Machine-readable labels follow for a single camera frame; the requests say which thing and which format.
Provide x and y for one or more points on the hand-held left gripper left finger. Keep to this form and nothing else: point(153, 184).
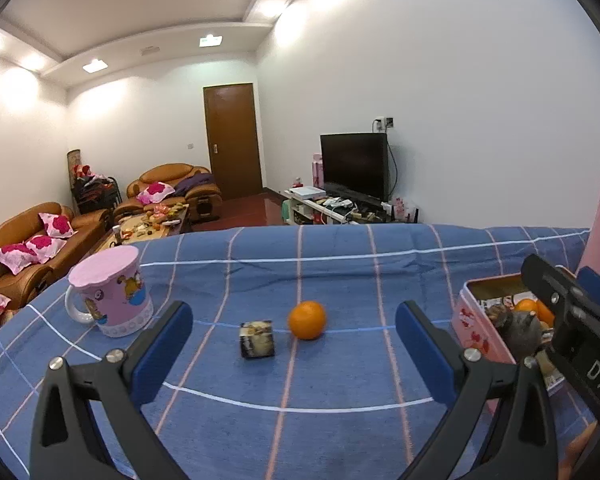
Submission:
point(165, 345)

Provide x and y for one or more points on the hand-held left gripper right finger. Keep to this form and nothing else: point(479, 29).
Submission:
point(420, 345)

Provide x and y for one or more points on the orange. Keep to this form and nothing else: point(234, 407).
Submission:
point(526, 305)
point(307, 320)

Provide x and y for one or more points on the grey purple round fruit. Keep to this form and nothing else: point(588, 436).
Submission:
point(522, 330)

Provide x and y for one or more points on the pink tin box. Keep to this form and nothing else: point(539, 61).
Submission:
point(475, 325)

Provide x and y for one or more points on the person's right hand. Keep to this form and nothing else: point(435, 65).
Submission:
point(582, 452)

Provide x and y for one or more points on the pink cartoon mug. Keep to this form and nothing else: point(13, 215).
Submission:
point(117, 310)

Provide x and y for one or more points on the marbled cake piece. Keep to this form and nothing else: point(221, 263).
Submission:
point(256, 340)

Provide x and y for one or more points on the pink mug lid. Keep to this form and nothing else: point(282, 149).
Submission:
point(105, 265)

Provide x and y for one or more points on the blue plaid blanket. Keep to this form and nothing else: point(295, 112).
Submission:
point(330, 410)

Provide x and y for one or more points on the cluttered coffee table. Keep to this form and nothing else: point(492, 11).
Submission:
point(145, 227)

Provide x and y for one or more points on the white tv stand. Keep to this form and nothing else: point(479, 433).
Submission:
point(340, 210)

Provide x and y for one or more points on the purple cloth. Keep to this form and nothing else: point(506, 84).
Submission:
point(195, 185)

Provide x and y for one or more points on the pile of dark bags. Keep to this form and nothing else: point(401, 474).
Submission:
point(92, 190)

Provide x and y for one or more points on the brown leather armchair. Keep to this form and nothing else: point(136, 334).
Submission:
point(180, 172)

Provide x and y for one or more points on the white flat box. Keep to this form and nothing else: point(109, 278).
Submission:
point(307, 192)

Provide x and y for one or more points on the black television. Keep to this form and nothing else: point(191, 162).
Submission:
point(355, 165)

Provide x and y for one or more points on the brown leather sofa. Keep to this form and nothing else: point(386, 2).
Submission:
point(10, 225)

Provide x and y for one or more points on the tall patterned roll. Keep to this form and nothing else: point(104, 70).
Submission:
point(74, 160)

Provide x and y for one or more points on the brown wooden door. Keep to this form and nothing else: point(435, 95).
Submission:
point(232, 140)

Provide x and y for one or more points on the square ceiling light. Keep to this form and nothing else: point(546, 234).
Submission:
point(210, 40)
point(95, 66)

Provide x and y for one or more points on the ceiling vent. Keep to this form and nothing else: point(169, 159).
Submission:
point(150, 51)

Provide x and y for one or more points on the wall socket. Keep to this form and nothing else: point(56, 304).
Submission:
point(384, 122)

